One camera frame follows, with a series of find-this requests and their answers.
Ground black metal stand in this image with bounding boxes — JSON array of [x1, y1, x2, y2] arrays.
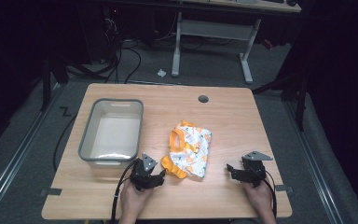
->
[[39, 54, 71, 112], [251, 69, 310, 133]]

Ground clear plastic bin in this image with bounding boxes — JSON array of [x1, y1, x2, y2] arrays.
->
[[77, 98, 145, 169]]

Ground orange white patterned baby garment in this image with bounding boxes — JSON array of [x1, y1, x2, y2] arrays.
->
[[160, 119, 213, 180]]

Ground black floor cables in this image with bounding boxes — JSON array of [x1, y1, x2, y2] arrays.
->
[[101, 17, 143, 85]]

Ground thin black cable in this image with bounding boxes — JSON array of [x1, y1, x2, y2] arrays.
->
[[52, 112, 79, 173]]

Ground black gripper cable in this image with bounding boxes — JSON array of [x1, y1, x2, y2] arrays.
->
[[109, 158, 139, 224], [260, 169, 278, 219]]

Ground white frame desk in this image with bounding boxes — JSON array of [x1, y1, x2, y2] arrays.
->
[[171, 0, 303, 85]]

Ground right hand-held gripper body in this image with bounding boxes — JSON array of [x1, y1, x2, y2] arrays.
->
[[240, 150, 274, 189]]

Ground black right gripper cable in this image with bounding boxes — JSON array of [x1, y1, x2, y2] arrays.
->
[[260, 169, 278, 219]]

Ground black zigzag floor tape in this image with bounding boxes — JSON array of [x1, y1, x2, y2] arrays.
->
[[59, 105, 73, 118]]

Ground dark computer tower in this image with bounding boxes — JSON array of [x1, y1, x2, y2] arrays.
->
[[76, 4, 123, 64]]

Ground person's left hand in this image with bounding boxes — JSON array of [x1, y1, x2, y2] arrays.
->
[[118, 179, 154, 224]]

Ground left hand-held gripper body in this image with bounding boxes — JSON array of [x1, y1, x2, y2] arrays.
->
[[129, 152, 160, 192]]

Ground grey table bracket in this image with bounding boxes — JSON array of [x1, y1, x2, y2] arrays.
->
[[39, 187, 63, 197], [275, 184, 295, 193]]

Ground small red object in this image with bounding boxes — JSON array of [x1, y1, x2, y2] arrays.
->
[[261, 38, 275, 51]]

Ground metal floor rail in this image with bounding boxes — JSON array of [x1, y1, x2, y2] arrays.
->
[[283, 100, 347, 224], [0, 83, 63, 220]]

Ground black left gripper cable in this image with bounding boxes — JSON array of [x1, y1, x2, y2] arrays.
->
[[109, 158, 139, 224]]

